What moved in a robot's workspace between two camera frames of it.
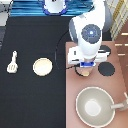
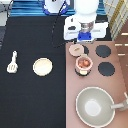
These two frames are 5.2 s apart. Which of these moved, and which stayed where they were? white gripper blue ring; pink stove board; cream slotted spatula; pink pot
Moved: white gripper blue ring
Stayed: cream slotted spatula; pink stove board; pink pot
